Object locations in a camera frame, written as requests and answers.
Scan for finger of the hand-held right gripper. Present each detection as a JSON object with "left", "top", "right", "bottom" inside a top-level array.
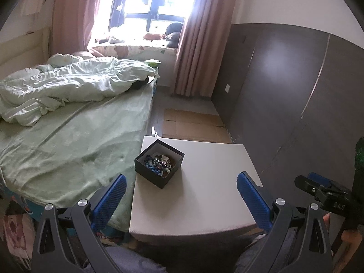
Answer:
[
  {"left": 308, "top": 172, "right": 334, "bottom": 189},
  {"left": 294, "top": 175, "right": 328, "bottom": 204}
]

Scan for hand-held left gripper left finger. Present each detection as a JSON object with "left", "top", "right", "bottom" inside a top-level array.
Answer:
[{"left": 31, "top": 173, "right": 127, "bottom": 273}]

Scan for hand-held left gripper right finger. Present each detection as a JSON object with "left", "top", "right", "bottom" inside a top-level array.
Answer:
[{"left": 237, "top": 171, "right": 334, "bottom": 273}]

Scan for black jewelry box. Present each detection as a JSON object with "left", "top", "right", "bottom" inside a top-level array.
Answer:
[{"left": 134, "top": 139, "right": 185, "bottom": 190}]

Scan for pile of chains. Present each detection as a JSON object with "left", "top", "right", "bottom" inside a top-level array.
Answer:
[{"left": 152, "top": 154, "right": 177, "bottom": 174}]

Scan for person's right hand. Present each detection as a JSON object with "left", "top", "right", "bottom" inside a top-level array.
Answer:
[{"left": 324, "top": 214, "right": 364, "bottom": 247}]

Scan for person's blue jeans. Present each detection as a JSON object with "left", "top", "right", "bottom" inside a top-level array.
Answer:
[{"left": 84, "top": 227, "right": 302, "bottom": 273}]

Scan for bed with green sheet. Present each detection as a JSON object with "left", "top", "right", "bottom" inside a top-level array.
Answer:
[{"left": 0, "top": 25, "right": 159, "bottom": 234}]

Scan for dark grey wardrobe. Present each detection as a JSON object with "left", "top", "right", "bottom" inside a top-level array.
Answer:
[{"left": 212, "top": 23, "right": 364, "bottom": 184}]

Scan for flat brown cardboard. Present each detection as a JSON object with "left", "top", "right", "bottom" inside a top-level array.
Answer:
[{"left": 162, "top": 109, "right": 233, "bottom": 144}]

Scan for pink printed bag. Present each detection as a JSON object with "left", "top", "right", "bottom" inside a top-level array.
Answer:
[{"left": 0, "top": 213, "right": 36, "bottom": 271}]

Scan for black cloth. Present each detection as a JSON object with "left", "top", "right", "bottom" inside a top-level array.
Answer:
[{"left": 133, "top": 75, "right": 150, "bottom": 91}]

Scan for pale green quilt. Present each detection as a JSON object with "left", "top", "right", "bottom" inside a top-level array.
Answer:
[{"left": 0, "top": 53, "right": 161, "bottom": 127}]

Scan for floral window seat cushion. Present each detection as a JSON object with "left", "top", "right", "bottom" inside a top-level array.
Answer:
[{"left": 91, "top": 42, "right": 179, "bottom": 58}]

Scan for pink curtain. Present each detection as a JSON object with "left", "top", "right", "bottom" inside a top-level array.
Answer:
[
  {"left": 171, "top": 0, "right": 243, "bottom": 98},
  {"left": 52, "top": 0, "right": 113, "bottom": 58}
]

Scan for dark round pillows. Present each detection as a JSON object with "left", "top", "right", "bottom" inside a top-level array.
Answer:
[{"left": 164, "top": 22, "right": 184, "bottom": 48}]

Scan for window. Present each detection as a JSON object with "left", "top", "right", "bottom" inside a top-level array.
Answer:
[{"left": 91, "top": 0, "right": 201, "bottom": 47}]

